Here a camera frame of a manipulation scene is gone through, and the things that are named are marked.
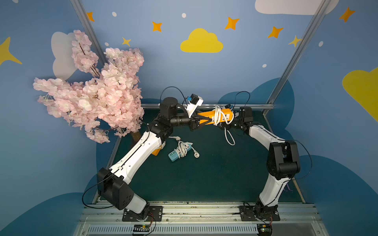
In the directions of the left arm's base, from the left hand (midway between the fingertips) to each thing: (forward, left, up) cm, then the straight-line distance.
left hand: (209, 115), depth 65 cm
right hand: (+18, -10, -23) cm, 31 cm away
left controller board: (-40, +32, -43) cm, 67 cm away
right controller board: (-39, -31, -42) cm, 65 cm away
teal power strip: (-3, +19, -36) cm, 40 cm away
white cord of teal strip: (+2, +13, -33) cm, 36 cm away
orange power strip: (0, +31, -37) cm, 48 cm away
